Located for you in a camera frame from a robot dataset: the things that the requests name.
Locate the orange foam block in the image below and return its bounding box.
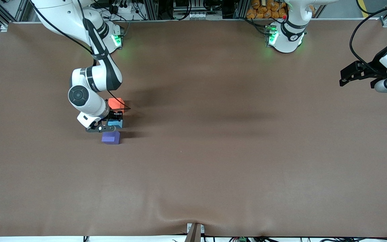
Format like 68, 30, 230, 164
107, 98, 125, 112

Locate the white terminal block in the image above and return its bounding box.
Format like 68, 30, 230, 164
184, 11, 211, 21

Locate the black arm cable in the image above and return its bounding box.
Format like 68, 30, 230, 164
29, 0, 132, 111
349, 0, 387, 78

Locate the white power strip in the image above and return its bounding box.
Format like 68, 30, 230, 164
110, 3, 134, 14

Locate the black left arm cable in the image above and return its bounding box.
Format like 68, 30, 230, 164
349, 0, 387, 78

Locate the purple foam block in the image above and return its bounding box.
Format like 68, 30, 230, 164
101, 130, 121, 145

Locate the brown table cover sheet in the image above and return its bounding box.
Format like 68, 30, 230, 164
0, 19, 387, 238

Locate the table edge clamp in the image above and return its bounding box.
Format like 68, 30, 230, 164
186, 223, 205, 242

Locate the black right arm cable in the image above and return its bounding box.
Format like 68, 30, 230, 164
29, 0, 132, 111

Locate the orange packets pile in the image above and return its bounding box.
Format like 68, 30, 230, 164
246, 0, 289, 19

